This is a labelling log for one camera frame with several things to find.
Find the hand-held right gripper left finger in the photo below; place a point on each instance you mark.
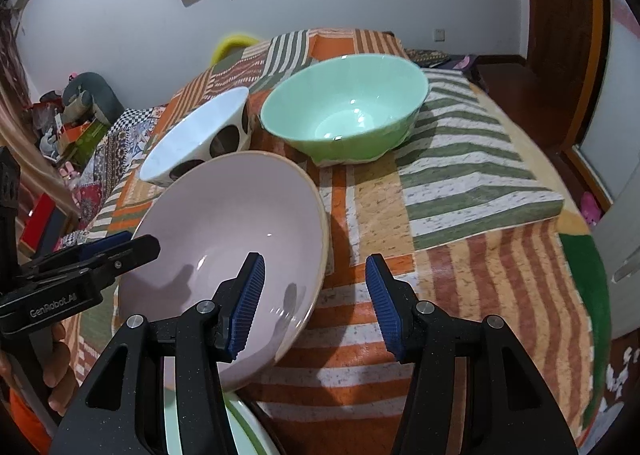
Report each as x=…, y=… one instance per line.
x=245, y=305

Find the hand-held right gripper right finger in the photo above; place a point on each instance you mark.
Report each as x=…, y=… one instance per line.
x=385, y=300

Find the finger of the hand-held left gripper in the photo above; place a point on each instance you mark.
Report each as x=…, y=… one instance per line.
x=105, y=244
x=125, y=257

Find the pink bowl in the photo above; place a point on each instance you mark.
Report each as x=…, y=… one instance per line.
x=225, y=215

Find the light green plate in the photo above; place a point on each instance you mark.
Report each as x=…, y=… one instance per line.
x=171, y=410

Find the white bowl with dark spots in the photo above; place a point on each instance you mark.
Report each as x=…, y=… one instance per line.
x=200, y=130

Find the green bowl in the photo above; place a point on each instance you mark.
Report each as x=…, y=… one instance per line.
x=350, y=105

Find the person's left hand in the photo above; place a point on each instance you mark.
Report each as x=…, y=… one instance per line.
x=60, y=370

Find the red box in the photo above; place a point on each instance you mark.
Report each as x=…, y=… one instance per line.
x=42, y=225

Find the orange striped blanket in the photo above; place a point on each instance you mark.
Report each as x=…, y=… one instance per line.
x=450, y=275

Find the pink bunny toy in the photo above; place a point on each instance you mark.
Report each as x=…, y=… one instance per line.
x=70, y=172

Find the patterned patchwork quilt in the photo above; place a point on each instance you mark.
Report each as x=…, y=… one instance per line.
x=120, y=155

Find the green storage box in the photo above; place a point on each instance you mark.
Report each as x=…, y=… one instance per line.
x=82, y=142

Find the orange printed bag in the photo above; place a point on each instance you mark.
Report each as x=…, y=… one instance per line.
x=30, y=425

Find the pile of assorted toys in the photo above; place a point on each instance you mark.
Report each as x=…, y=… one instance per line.
x=47, y=120

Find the striped brown curtain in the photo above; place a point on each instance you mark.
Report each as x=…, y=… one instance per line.
x=20, y=110

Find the pink slipper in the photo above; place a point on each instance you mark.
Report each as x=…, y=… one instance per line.
x=590, y=207

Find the yellow foam arch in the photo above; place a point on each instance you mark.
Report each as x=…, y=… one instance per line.
x=230, y=42

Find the white appliance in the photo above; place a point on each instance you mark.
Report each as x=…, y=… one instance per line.
x=620, y=245

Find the dark backpack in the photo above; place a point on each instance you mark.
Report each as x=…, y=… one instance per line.
x=440, y=59

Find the white wardrobe sliding door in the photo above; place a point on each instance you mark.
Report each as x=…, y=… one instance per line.
x=620, y=110

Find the wooden door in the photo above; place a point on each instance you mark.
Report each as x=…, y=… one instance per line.
x=565, y=35

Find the wall socket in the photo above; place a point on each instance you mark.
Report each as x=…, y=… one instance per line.
x=439, y=35

